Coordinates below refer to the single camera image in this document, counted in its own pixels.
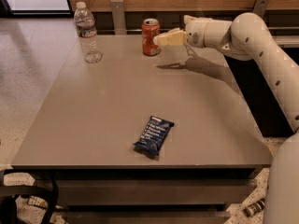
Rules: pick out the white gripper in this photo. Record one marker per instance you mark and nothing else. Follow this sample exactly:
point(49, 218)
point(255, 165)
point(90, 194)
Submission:
point(193, 32)

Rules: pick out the red coke can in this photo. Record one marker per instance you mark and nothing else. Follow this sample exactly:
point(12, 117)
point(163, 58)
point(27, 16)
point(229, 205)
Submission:
point(150, 28)

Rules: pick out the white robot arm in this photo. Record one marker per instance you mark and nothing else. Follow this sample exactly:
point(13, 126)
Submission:
point(247, 38)

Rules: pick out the blue rxbar blueberry wrapper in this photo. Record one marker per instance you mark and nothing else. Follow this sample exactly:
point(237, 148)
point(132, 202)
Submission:
point(154, 134)

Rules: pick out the clear plastic water bottle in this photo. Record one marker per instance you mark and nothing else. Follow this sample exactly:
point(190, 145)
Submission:
point(87, 33)

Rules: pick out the dark side cabinet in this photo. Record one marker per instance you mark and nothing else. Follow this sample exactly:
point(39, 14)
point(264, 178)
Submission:
point(261, 101)

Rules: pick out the grey upper drawer front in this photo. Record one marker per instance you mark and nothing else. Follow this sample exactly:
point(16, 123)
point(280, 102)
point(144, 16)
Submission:
point(153, 192)

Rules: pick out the grey drawer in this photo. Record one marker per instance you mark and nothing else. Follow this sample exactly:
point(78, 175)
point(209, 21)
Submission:
point(153, 192)
point(167, 217)

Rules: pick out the grey lower drawer front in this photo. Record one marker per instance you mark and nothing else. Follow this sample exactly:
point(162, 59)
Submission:
point(167, 217)

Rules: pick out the left metal wall bracket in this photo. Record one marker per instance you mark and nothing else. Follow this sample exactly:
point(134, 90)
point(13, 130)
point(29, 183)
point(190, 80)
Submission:
point(118, 16)

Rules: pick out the metal wall bracket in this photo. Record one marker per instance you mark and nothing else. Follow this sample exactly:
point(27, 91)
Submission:
point(260, 7)
point(118, 16)

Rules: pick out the horizontal metal rail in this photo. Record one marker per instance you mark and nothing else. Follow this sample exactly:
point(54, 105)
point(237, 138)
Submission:
point(273, 30)

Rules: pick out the right metal wall bracket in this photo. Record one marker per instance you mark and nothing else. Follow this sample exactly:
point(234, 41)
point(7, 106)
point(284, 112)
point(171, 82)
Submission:
point(260, 7)

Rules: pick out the black chair frame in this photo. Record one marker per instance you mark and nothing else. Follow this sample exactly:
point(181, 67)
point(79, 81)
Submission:
point(9, 195)

